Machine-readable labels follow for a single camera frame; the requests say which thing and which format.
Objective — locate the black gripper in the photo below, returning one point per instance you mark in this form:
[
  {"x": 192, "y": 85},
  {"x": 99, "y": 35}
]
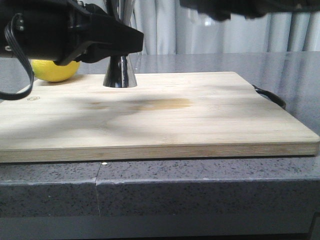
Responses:
[
  {"x": 221, "y": 10},
  {"x": 68, "y": 30}
]

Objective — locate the silver double jigger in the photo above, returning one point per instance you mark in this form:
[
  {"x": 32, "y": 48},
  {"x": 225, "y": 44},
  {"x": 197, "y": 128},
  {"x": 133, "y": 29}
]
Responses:
[{"x": 120, "y": 73}]

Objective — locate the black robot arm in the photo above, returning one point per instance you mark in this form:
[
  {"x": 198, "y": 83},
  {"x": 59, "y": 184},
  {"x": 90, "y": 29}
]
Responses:
[{"x": 7, "y": 27}]

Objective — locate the grey curtain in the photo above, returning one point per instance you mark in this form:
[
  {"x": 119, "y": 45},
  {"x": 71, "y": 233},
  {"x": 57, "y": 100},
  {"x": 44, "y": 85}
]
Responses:
[{"x": 169, "y": 29}]

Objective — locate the yellow lemon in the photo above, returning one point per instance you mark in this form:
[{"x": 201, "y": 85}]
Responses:
[{"x": 47, "y": 70}]

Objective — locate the wooden cutting board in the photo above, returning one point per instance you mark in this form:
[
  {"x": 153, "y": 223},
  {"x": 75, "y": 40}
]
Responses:
[{"x": 167, "y": 115}]

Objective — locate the black board handle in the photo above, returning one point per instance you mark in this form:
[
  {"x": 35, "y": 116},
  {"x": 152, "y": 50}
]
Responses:
[{"x": 271, "y": 96}]

